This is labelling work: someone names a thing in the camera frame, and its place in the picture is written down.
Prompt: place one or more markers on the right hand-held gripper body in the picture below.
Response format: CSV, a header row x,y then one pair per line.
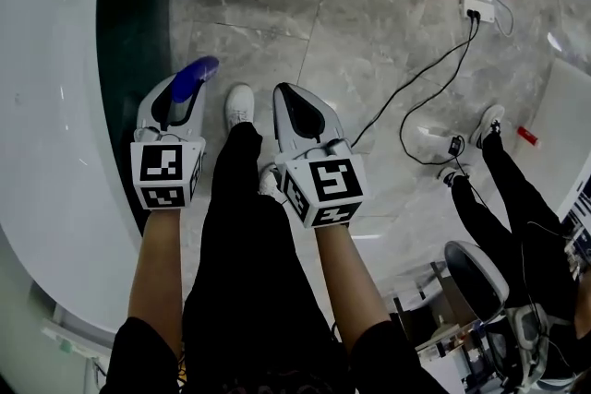
x,y
332,184

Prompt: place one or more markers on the person's black top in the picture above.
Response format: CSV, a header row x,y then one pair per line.
x,y
138,360

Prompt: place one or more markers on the person's left forearm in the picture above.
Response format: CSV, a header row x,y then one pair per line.
x,y
154,272

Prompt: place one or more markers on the white power strip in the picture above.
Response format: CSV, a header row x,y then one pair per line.
x,y
480,7

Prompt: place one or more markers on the white green label tag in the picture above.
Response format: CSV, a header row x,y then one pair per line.
x,y
69,341

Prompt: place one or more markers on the red and white bottle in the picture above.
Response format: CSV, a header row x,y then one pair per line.
x,y
528,136

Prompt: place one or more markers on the person's white shoe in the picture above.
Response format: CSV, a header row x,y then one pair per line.
x,y
450,174
240,106
270,184
489,122

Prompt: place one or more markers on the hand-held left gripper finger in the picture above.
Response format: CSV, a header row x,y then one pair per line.
x,y
148,106
199,115

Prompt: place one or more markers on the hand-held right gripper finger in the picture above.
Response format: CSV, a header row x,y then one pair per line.
x,y
330,120
284,129

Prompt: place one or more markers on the white bathtub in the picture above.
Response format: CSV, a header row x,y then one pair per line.
x,y
46,106

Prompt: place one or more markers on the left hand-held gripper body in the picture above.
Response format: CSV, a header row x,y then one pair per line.
x,y
159,166

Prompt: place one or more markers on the cluttered equipment rack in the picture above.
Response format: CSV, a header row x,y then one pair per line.
x,y
438,350

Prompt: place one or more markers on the person's right forearm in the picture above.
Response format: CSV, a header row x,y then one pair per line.
x,y
351,281

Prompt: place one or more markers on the person's black trousers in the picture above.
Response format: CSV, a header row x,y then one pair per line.
x,y
249,267

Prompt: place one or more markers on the blue object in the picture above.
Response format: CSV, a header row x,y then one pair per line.
x,y
194,74

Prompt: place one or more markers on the black power adapter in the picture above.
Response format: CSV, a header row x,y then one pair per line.
x,y
455,145

